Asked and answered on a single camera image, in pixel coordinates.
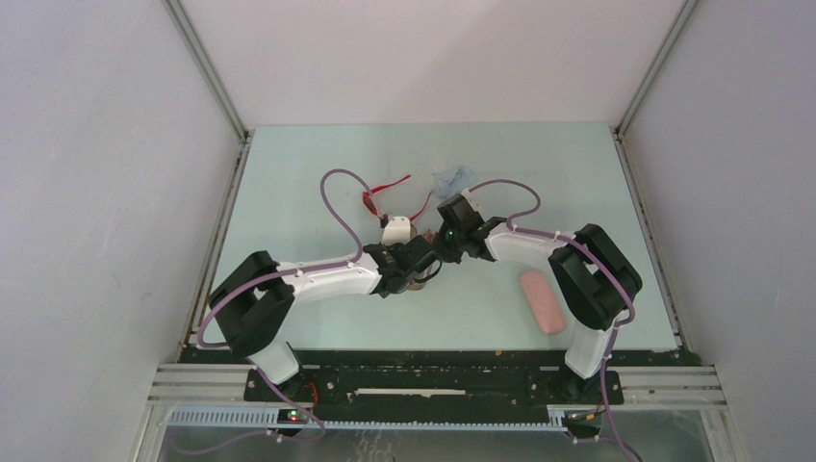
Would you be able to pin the pink glasses case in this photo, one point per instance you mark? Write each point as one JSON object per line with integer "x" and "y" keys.
{"x": 542, "y": 302}

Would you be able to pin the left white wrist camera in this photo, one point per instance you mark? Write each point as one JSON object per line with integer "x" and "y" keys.
{"x": 398, "y": 230}

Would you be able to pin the aluminium frame post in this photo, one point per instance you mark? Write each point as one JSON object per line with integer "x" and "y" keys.
{"x": 182, "y": 20}
{"x": 640, "y": 96}

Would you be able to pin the blue cleaning cloth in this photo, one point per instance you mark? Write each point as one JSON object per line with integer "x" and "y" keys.
{"x": 449, "y": 182}

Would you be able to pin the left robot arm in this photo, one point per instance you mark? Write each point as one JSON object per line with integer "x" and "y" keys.
{"x": 250, "y": 306}

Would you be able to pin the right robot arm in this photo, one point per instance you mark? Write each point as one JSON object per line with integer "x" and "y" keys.
{"x": 595, "y": 279}

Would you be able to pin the right aluminium frame post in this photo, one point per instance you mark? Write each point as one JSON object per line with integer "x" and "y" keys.
{"x": 640, "y": 96}

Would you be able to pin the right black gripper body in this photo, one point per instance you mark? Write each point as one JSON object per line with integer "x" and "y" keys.
{"x": 448, "y": 243}

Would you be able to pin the red frame sunglasses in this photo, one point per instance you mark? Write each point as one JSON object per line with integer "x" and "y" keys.
{"x": 395, "y": 199}

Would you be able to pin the left aluminium frame post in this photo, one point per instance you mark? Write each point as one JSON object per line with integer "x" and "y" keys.
{"x": 182, "y": 20}

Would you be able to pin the plaid brown glasses case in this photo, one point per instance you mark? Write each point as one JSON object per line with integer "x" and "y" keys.
{"x": 417, "y": 284}

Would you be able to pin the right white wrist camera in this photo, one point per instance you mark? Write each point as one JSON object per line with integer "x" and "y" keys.
{"x": 457, "y": 211}

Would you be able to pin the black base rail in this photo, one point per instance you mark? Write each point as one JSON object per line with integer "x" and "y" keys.
{"x": 444, "y": 386}

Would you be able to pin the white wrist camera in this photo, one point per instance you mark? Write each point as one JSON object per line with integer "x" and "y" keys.
{"x": 457, "y": 211}
{"x": 398, "y": 230}

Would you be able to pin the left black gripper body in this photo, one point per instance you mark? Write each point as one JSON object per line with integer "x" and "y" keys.
{"x": 392, "y": 247}

